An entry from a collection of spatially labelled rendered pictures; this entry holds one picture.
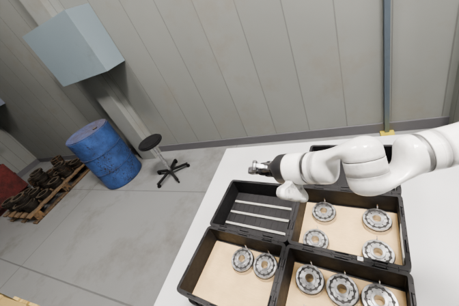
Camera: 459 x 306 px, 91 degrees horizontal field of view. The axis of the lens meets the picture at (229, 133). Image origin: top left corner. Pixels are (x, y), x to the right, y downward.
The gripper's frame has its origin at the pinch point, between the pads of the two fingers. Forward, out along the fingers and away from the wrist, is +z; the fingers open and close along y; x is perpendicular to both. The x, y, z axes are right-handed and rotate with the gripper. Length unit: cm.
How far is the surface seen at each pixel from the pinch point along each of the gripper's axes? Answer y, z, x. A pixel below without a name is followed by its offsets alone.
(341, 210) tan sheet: -63, 11, 6
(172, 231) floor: -58, 195, 48
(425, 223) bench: -90, -12, 6
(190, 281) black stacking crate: -11, 49, 45
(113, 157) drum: 6, 311, -27
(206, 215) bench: -35, 86, 20
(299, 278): -39, 13, 34
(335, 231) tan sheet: -57, 10, 15
